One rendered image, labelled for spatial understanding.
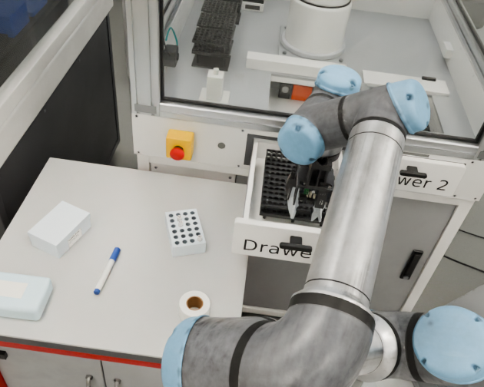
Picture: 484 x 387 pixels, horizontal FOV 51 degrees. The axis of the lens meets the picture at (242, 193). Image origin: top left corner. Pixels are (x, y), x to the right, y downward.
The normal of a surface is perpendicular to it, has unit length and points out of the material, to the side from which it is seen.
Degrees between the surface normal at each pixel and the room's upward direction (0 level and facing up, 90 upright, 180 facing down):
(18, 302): 0
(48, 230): 0
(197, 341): 39
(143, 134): 90
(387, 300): 90
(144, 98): 90
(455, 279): 0
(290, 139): 90
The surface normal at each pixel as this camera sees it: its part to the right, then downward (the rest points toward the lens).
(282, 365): -0.29, -0.38
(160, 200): 0.10, -0.72
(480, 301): -0.63, -0.46
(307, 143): -0.50, 0.57
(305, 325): -0.35, -0.61
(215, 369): -0.66, -0.23
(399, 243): -0.10, 0.68
